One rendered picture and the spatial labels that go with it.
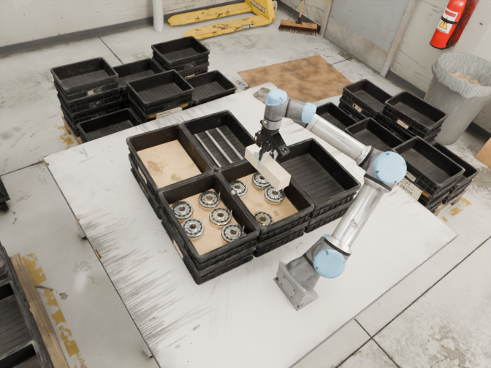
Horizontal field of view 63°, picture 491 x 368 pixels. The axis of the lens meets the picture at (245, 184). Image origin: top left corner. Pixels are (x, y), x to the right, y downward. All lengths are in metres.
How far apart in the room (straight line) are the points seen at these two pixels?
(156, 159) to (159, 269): 0.59
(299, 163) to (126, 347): 1.39
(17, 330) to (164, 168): 1.01
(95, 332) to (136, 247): 0.76
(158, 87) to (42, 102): 1.24
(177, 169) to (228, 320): 0.79
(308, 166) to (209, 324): 0.97
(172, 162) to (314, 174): 0.74
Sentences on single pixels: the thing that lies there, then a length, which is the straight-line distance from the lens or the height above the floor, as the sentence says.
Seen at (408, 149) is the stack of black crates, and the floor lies 0.50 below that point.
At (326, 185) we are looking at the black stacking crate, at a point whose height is 0.83.
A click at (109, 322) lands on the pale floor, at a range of 2.56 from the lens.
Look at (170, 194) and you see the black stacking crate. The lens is 1.87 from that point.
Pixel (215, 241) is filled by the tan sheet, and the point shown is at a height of 0.83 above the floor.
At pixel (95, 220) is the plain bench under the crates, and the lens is 2.07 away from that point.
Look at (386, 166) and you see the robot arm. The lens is 1.55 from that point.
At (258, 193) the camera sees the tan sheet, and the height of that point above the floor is 0.83.
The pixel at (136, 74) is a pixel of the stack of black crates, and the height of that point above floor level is 0.38.
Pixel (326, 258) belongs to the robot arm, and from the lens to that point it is 1.56.
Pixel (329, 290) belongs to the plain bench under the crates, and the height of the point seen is 0.70.
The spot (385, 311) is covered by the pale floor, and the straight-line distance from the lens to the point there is 2.81.
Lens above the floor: 2.30
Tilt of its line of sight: 47 degrees down
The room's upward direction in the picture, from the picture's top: 9 degrees clockwise
